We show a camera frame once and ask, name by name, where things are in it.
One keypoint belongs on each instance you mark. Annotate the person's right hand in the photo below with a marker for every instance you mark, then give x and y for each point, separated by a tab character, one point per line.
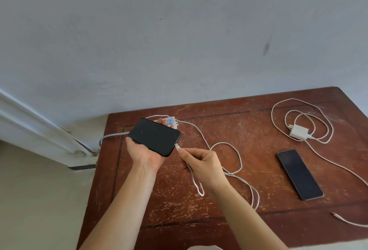
207	169

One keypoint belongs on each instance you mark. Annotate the brown wooden table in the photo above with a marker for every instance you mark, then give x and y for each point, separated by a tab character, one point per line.
258	143

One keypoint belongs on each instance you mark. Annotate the black smartphone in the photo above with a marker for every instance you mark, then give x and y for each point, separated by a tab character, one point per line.
300	175
153	136

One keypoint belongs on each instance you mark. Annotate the person's left forearm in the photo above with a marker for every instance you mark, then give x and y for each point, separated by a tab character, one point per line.
120	215

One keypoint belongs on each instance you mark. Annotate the white wall conduit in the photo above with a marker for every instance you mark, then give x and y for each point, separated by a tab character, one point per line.
28	120

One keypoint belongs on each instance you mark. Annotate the person's left hand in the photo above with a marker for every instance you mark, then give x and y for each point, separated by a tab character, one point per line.
143	158

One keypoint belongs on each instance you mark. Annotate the person's white shirt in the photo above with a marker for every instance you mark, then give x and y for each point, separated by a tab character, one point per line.
204	248

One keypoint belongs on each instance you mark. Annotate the person's right forearm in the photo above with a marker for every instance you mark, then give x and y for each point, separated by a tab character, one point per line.
244	221

